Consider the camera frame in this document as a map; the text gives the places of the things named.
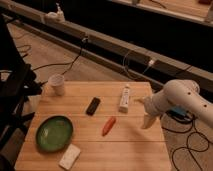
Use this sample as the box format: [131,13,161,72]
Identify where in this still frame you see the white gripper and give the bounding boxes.
[135,94,165,129]

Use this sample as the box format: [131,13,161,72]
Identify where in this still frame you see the white bottle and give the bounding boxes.
[119,84,130,113]

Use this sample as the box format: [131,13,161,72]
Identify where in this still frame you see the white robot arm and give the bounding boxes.
[139,79,213,129]

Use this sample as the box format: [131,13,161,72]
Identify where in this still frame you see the green ceramic bowl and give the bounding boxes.
[35,116,74,152]

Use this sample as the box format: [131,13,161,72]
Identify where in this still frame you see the orange carrot toy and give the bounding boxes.
[102,117,116,136]

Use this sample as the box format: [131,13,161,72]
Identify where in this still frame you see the black rectangular block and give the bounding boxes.
[86,97,100,115]

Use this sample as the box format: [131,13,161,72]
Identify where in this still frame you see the white paper cup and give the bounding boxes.
[48,74,65,96]

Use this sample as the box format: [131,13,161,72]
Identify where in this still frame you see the white sponge block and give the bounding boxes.
[59,144,81,170]

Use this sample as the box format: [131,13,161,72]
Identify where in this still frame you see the black tripod stand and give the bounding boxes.
[0,13,42,150]

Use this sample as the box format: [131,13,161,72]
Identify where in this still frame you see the white cable on rail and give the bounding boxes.
[121,49,156,81]

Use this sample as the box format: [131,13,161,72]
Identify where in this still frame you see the black cable on floor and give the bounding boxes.
[19,36,89,76]

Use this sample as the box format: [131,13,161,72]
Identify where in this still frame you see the white clamp on rail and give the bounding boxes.
[46,4,65,22]

